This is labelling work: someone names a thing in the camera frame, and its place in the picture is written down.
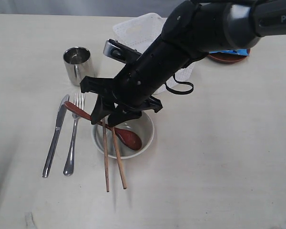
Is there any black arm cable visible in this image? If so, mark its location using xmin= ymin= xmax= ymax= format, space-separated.
xmin=165 ymin=73 xmax=194 ymax=95

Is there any silver metal fork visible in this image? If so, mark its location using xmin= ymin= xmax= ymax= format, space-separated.
xmin=63 ymin=93 xmax=85 ymax=176

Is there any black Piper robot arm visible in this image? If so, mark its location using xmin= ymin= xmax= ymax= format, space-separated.
xmin=80 ymin=0 xmax=286 ymax=127

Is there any wooden chopstick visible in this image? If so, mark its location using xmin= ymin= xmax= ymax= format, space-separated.
xmin=110 ymin=127 xmax=127 ymax=189
xmin=102 ymin=118 xmax=110 ymax=192

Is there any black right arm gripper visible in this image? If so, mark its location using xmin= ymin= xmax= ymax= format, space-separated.
xmin=80 ymin=40 xmax=190 ymax=127

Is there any grey backdrop curtain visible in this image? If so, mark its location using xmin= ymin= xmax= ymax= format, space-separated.
xmin=0 ymin=0 xmax=183 ymax=17

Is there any dark brown round plate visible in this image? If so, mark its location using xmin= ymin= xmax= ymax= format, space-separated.
xmin=207 ymin=53 xmax=248 ymax=64

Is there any silver foil packet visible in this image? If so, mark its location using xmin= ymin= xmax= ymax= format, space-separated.
xmin=63 ymin=47 xmax=96 ymax=86

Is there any silver table knife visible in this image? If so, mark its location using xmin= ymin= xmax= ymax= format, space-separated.
xmin=42 ymin=94 xmax=70 ymax=178

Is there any white floral ceramic bowl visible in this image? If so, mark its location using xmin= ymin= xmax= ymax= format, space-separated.
xmin=92 ymin=112 xmax=154 ymax=159

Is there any white perforated plastic basket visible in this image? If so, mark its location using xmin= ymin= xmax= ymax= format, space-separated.
xmin=112 ymin=13 xmax=194 ymax=95

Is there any brown wooden spoon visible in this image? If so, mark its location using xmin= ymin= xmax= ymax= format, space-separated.
xmin=64 ymin=101 xmax=142 ymax=151

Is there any blue chips snack bag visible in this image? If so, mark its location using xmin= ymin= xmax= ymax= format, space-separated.
xmin=209 ymin=49 xmax=250 ymax=56

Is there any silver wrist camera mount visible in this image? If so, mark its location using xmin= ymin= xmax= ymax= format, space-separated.
xmin=103 ymin=39 xmax=142 ymax=64

